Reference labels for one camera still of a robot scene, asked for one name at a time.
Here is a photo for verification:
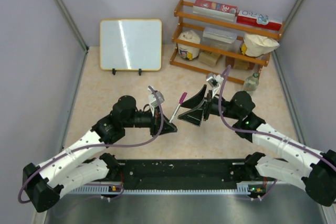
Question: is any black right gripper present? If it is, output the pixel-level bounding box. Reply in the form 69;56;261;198
178;85;241;127

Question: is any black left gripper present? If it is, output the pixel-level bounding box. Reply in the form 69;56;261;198
123;105;177;137

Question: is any magenta marker cap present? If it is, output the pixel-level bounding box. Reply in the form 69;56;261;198
179;92;187;104

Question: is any yellow framed whiteboard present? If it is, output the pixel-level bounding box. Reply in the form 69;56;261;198
99;19;163;74

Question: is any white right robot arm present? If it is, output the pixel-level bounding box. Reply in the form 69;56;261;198
178;86;335;207

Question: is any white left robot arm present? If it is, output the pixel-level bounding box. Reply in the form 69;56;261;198
23;92;177;212

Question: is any clear glass bottle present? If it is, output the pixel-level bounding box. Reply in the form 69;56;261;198
242;73;259;95

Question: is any brown block right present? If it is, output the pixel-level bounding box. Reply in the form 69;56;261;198
225;56;250;70

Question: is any clear plastic box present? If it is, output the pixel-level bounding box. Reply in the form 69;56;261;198
202;27;238;51

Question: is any orange wooden shelf rack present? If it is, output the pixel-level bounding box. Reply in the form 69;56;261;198
170;0;283;74

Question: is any red foil wrap box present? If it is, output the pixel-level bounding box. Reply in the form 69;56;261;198
193;0;238;22

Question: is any red white wrap box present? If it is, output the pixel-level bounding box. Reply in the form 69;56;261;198
236;10;283;31

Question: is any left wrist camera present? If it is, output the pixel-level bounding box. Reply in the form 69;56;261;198
148;91;165;109

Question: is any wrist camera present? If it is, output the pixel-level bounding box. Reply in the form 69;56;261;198
148;91;165;109
206;72;224;98

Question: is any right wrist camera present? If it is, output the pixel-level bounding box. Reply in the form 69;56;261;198
206;72;224;98

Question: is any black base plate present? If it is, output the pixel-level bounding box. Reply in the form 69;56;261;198
100;159;264;189

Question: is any grey cable duct rail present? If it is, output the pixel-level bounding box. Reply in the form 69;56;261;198
69;183;266;196

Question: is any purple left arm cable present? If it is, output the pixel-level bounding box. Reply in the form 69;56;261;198
17;85;166;205

